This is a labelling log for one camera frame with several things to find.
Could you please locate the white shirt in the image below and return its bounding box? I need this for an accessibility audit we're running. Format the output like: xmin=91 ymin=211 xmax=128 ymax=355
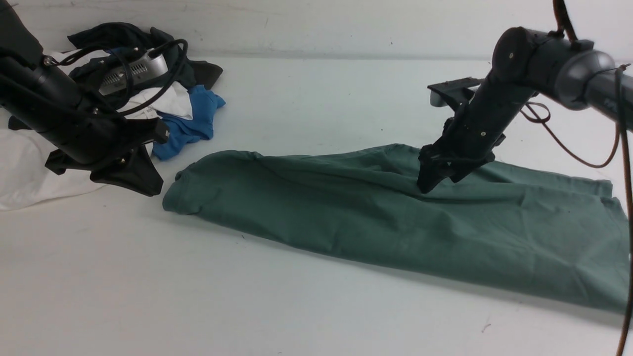
xmin=0 ymin=50 xmax=193 ymax=211

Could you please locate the blue shirt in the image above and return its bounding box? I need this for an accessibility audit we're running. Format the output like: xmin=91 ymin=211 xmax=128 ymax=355
xmin=127 ymin=59 xmax=226 ymax=161

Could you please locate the green long sleeve shirt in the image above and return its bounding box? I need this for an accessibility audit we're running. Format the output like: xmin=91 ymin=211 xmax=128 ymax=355
xmin=163 ymin=144 xmax=630 ymax=313

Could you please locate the dark grey shirt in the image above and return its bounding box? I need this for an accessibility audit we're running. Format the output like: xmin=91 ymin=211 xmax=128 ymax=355
xmin=7 ymin=22 xmax=224 ymax=131

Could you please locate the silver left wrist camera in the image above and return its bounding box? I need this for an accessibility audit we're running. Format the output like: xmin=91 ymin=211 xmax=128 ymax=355
xmin=99 ymin=51 xmax=168 ymax=95

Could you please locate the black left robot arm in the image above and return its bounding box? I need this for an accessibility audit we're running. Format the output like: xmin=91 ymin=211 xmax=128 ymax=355
xmin=0 ymin=0 xmax=168 ymax=197

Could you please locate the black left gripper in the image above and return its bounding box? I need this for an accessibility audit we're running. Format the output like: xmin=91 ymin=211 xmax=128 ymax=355
xmin=45 ymin=114 xmax=169 ymax=197

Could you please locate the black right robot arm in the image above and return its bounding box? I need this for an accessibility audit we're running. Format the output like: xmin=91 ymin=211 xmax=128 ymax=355
xmin=417 ymin=27 xmax=633 ymax=193

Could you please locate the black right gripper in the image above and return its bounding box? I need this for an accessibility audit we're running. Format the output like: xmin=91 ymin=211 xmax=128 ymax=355
xmin=416 ymin=70 xmax=538 ymax=194

